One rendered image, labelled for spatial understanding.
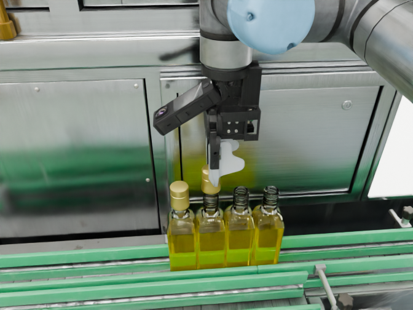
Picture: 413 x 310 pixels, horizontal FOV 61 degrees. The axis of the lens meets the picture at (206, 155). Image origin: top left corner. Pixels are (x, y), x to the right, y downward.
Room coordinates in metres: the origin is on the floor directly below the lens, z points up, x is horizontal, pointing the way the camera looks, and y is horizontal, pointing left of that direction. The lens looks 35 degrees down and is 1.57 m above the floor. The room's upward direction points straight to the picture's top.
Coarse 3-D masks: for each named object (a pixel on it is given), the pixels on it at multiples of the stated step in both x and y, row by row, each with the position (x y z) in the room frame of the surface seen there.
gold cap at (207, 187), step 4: (204, 168) 0.49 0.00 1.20; (204, 172) 0.48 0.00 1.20; (208, 172) 0.48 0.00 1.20; (204, 176) 0.48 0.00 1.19; (204, 180) 0.48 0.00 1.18; (208, 180) 0.47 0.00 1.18; (220, 180) 0.49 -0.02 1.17; (204, 184) 0.48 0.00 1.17; (208, 184) 0.47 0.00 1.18; (212, 184) 0.47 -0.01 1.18; (204, 188) 0.48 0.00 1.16; (208, 188) 0.47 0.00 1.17; (212, 188) 0.47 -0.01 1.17; (216, 188) 0.48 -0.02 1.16; (220, 188) 0.49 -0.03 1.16; (204, 192) 0.48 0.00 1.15; (208, 192) 0.47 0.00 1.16; (212, 192) 0.47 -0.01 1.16; (216, 192) 0.48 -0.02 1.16
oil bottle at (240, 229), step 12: (228, 216) 0.49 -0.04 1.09; (240, 216) 0.48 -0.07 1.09; (252, 216) 0.49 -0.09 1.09; (228, 228) 0.47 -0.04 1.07; (240, 228) 0.47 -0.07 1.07; (252, 228) 0.47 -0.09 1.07; (228, 240) 0.47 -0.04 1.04; (240, 240) 0.47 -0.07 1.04; (252, 240) 0.47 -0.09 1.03; (228, 252) 0.47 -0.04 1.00; (240, 252) 0.47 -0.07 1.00; (252, 252) 0.48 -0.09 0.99; (228, 264) 0.47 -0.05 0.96; (240, 264) 0.47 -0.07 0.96
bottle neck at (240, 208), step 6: (240, 186) 0.51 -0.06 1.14; (234, 192) 0.49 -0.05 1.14; (240, 192) 0.51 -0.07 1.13; (246, 192) 0.49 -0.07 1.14; (234, 198) 0.49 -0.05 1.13; (240, 198) 0.48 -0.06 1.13; (246, 198) 0.49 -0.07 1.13; (234, 204) 0.49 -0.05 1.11; (240, 204) 0.48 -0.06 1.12; (246, 204) 0.49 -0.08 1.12; (234, 210) 0.49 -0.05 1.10; (240, 210) 0.48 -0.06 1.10; (246, 210) 0.49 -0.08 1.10
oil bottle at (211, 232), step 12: (204, 216) 0.48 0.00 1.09; (216, 216) 0.48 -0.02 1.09; (204, 228) 0.46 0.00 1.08; (216, 228) 0.46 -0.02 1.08; (204, 240) 0.46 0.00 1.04; (216, 240) 0.46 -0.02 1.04; (204, 252) 0.46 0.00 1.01; (216, 252) 0.46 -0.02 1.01; (204, 264) 0.46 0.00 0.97; (216, 264) 0.46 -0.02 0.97
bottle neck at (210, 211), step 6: (204, 198) 0.48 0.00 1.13; (210, 198) 0.48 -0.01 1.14; (216, 198) 0.48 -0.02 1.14; (204, 204) 0.48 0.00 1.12; (210, 204) 0.48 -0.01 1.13; (216, 204) 0.48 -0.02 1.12; (204, 210) 0.48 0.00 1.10; (210, 210) 0.48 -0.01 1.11; (216, 210) 0.48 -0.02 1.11; (210, 216) 0.48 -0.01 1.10
